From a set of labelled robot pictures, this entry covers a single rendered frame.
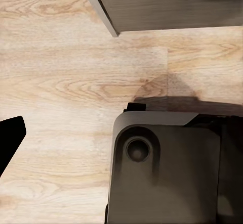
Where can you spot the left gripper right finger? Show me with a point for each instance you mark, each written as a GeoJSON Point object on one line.
{"type": "Point", "coordinates": [235, 132]}

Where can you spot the dishwasher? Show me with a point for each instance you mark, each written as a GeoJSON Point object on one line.
{"type": "Point", "coordinates": [149, 15]}

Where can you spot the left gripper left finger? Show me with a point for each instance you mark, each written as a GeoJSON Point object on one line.
{"type": "Point", "coordinates": [12, 133]}

